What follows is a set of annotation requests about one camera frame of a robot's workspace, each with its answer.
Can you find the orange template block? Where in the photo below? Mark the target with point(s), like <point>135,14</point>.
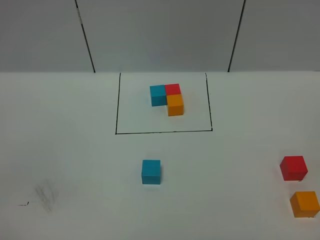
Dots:
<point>175,105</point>

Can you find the blue template block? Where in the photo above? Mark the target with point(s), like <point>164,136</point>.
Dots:
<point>158,95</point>

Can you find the red template block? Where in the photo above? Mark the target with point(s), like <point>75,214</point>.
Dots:
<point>172,89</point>

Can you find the orange loose block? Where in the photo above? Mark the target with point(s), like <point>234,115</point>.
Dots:
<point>304,204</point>

